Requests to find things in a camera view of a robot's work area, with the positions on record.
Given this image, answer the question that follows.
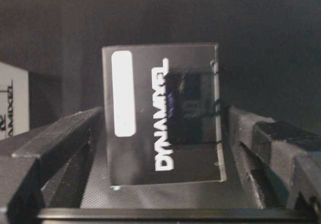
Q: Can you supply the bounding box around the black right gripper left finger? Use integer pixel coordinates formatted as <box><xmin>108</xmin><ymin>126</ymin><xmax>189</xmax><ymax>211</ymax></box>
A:
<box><xmin>1</xmin><ymin>107</ymin><xmax>104</xmax><ymax>223</ymax></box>

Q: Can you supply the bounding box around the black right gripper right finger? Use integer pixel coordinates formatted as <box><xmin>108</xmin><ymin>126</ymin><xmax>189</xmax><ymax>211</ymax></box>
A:
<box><xmin>218</xmin><ymin>106</ymin><xmax>320</xmax><ymax>223</ymax></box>

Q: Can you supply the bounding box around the black dynamixel box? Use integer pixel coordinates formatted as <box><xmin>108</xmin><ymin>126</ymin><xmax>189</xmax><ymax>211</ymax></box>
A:
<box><xmin>1</xmin><ymin>63</ymin><xmax>62</xmax><ymax>140</ymax></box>
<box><xmin>102</xmin><ymin>43</ymin><xmax>227</xmax><ymax>186</ymax></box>

